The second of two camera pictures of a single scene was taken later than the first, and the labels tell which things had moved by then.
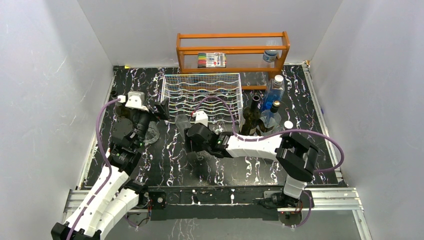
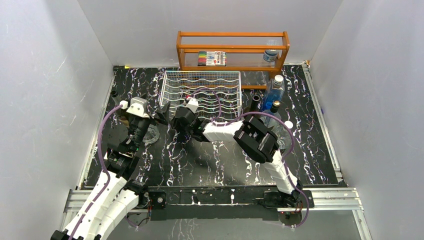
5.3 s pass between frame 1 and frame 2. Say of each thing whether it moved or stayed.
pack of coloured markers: stayed
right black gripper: moved
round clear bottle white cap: stayed
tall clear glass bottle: moved
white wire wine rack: stayed
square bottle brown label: stayed
